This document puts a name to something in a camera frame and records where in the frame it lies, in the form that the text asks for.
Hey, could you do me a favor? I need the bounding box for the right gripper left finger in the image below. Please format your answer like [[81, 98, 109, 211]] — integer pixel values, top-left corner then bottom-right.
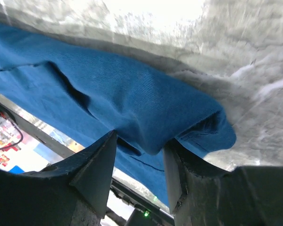
[[0, 131, 117, 226]]

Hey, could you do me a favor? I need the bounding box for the black base beam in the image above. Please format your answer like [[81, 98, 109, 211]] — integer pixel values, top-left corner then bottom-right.
[[0, 104, 174, 226]]

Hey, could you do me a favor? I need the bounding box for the blue t shirt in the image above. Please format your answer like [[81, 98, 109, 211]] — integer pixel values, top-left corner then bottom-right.
[[0, 23, 236, 204]]

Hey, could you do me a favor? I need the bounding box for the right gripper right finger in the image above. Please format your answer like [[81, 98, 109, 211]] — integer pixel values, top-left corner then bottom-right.
[[163, 140, 283, 226]]

